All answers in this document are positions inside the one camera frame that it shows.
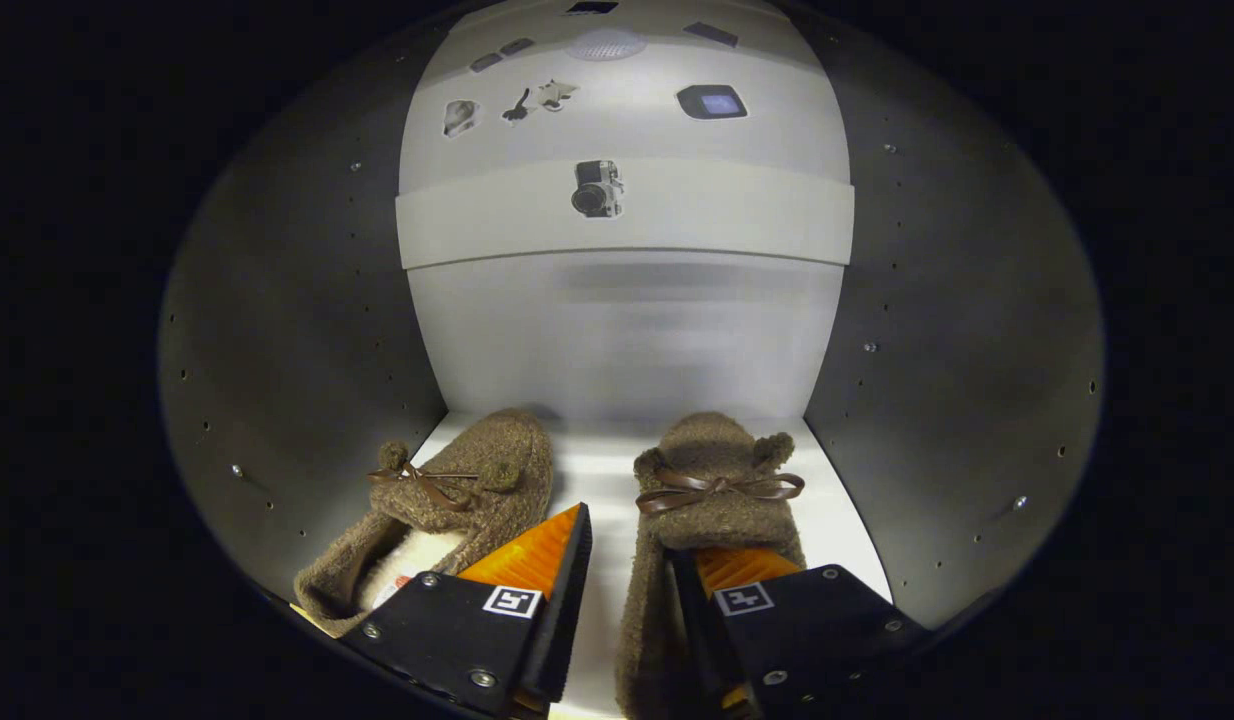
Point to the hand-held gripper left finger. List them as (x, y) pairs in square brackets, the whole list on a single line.
[(567, 620)]

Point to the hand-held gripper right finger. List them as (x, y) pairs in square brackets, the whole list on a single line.
[(702, 630)]

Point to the brown fuzzy shoe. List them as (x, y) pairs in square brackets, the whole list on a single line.
[(717, 440), (517, 440)]

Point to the grey shoe cabinet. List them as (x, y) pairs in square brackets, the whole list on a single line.
[(297, 300)]

